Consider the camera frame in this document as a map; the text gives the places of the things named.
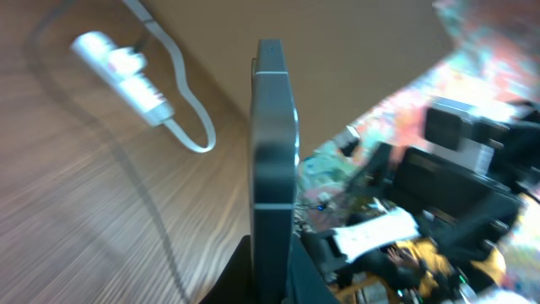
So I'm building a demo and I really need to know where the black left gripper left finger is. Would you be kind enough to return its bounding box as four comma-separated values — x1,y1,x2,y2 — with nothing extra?
200,235,253,304

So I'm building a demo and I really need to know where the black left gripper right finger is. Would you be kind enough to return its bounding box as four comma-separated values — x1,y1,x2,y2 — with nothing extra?
288,235,339,304

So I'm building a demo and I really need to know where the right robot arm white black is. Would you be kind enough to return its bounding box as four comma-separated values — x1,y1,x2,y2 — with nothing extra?
301,98,539,287

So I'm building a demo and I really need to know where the white USB charger plug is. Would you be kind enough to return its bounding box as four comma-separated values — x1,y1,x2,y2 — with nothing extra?
106,47,147,79

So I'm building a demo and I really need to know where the white power strip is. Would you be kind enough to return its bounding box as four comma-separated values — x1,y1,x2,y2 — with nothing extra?
71,31,175,127

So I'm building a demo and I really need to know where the black USB charging cable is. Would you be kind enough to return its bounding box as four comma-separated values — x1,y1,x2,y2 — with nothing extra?
24,0,191,304

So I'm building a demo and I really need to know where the blue Galaxy smartphone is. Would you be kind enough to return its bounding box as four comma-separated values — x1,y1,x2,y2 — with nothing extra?
249,39,299,303

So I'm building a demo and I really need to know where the white power strip cord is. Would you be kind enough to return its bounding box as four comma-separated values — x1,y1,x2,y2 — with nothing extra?
121,0,218,155

